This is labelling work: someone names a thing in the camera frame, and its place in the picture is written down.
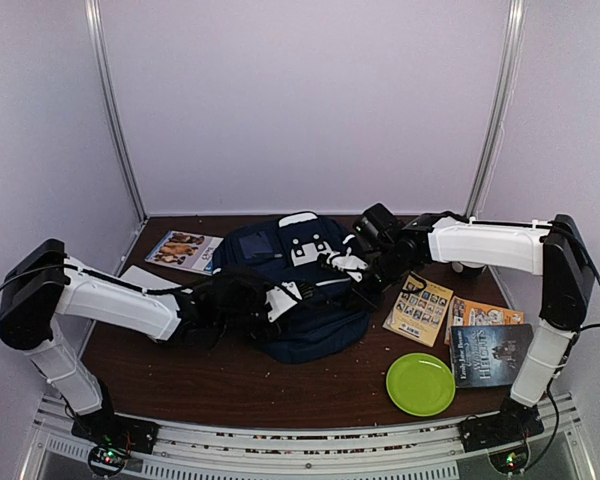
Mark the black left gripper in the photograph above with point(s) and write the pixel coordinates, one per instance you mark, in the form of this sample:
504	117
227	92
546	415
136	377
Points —
277	330

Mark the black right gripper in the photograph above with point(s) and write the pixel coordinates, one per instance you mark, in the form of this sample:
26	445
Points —
367	301

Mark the navy blue student backpack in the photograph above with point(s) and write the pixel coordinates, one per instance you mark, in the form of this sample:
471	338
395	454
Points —
254	258

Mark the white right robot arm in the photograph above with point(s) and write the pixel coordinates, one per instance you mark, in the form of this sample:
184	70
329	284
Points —
552	250

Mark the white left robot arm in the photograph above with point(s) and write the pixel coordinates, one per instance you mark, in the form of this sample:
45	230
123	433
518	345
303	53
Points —
48	284

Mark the yellow portrait grid booklet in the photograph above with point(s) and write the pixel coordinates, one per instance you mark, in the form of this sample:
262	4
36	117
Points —
419	310

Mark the orange cartoon booklet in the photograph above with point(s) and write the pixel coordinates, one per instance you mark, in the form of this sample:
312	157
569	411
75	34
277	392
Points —
463	313

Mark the white and black bowl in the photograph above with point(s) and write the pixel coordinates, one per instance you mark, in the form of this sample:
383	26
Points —
468	270

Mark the green plastic plate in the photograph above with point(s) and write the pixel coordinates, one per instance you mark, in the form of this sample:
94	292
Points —
420	384

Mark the dog cover workbook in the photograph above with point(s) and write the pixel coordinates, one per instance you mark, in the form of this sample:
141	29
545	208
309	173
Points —
188	252

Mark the dark Wuthering Heights book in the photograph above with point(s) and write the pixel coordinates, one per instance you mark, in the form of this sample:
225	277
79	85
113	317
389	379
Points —
489	355

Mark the white paperback book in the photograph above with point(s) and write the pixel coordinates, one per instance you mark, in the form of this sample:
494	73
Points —
140	277

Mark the front aluminium rail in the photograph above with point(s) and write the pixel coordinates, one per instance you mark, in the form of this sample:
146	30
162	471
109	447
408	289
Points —
421	450

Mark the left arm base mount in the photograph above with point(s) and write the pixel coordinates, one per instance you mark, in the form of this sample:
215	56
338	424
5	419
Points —
114	452

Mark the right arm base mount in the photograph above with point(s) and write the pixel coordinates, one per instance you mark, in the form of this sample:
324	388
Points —
505	438

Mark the right aluminium frame post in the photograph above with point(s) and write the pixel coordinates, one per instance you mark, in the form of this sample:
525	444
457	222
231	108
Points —
505	85

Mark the aluminium frame post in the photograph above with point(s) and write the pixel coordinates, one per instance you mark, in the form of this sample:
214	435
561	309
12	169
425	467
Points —
97	36
505	85

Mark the left aluminium frame post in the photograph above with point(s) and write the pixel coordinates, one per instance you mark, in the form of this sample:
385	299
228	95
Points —
97	36

